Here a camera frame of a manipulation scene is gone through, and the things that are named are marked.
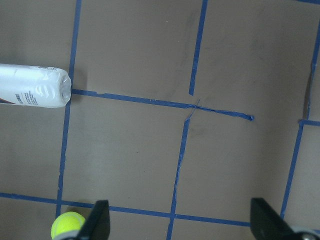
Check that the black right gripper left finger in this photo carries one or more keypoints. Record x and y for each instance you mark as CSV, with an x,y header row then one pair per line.
x,y
96,227

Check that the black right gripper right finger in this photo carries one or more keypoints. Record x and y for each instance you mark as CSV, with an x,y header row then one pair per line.
x,y
266,224

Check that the white blue tennis ball can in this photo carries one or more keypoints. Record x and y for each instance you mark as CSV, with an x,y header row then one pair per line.
x,y
35,86

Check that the tennis ball by right base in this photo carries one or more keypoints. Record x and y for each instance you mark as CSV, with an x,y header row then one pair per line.
x,y
65,223

